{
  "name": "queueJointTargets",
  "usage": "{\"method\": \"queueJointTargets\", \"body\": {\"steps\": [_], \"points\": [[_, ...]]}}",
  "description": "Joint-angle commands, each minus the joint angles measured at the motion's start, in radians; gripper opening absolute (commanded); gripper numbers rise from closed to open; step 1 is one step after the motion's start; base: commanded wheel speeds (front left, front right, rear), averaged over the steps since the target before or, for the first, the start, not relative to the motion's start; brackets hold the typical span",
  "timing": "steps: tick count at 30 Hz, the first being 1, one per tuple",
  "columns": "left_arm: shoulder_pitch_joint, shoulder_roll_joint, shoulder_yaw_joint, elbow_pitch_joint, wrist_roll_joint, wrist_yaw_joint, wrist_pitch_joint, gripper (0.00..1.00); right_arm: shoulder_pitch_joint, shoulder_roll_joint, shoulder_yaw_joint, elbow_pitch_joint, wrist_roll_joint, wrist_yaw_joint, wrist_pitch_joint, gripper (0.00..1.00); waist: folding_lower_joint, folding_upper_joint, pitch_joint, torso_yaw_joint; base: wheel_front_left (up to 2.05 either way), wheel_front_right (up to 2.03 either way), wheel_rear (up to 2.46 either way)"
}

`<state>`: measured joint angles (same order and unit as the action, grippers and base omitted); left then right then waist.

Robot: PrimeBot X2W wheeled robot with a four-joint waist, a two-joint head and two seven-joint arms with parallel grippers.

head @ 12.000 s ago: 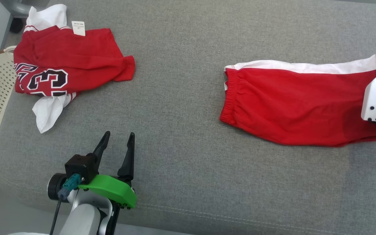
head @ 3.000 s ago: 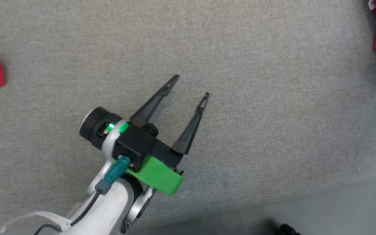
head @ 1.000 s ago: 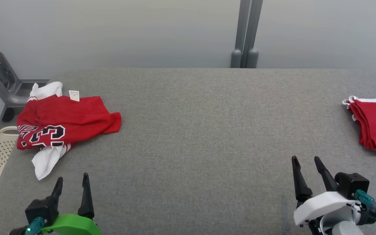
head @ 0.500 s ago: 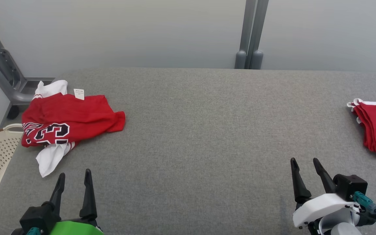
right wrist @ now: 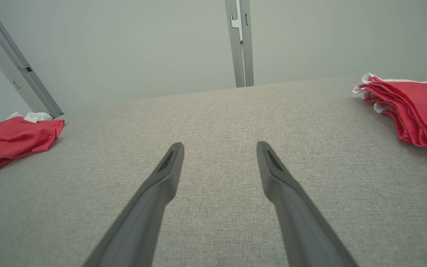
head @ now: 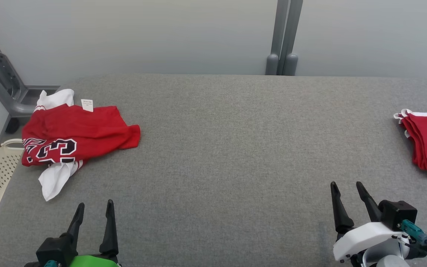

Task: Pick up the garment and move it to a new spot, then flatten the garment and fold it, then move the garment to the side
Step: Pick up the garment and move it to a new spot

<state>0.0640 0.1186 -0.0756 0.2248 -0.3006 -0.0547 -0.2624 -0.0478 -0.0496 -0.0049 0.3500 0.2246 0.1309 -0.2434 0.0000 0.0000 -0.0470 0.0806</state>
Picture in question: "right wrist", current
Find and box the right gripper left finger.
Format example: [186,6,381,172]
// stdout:
[82,142,185,267]

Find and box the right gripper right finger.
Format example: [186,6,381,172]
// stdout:
[256,141,359,267]

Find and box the red white shirt dark print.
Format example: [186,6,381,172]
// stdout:
[0,111,65,182]

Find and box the red shirt white striped trim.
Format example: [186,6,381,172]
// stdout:
[352,73,427,153]

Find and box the grey metal post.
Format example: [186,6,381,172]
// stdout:
[239,0,255,87]
[224,0,246,89]

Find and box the grey metal frame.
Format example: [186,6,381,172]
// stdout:
[0,0,65,119]

